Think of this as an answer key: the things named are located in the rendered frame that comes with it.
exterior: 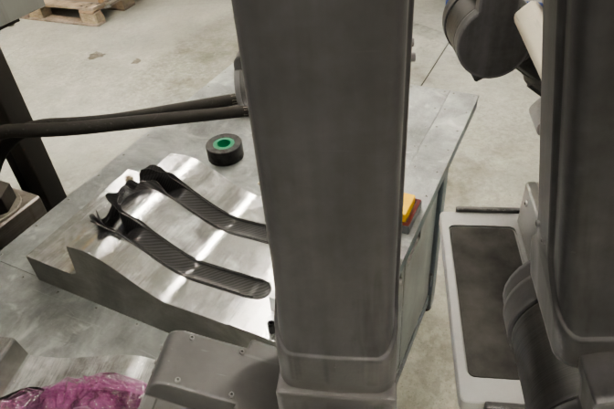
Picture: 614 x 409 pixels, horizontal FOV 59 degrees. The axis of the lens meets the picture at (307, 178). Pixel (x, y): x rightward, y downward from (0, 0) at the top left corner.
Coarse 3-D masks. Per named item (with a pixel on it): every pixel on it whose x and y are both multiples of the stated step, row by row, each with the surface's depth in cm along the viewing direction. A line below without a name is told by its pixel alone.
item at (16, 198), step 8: (0, 184) 113; (8, 184) 113; (0, 192) 111; (8, 192) 113; (0, 200) 110; (8, 200) 112; (16, 200) 115; (0, 208) 110; (8, 208) 112; (16, 208) 113; (0, 216) 111; (8, 216) 111
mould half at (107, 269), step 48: (144, 192) 90; (240, 192) 96; (48, 240) 94; (96, 240) 82; (192, 240) 87; (240, 240) 87; (96, 288) 86; (144, 288) 79; (192, 288) 80; (240, 336) 74
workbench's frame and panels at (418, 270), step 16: (464, 128) 125; (432, 208) 146; (432, 224) 152; (416, 240) 138; (432, 240) 159; (416, 256) 139; (432, 256) 164; (400, 272) 94; (416, 272) 145; (432, 272) 168; (400, 288) 130; (416, 288) 151; (432, 288) 173; (400, 304) 134; (416, 304) 157; (400, 320) 140; (416, 320) 164; (400, 336) 146; (400, 352) 151; (400, 368) 155
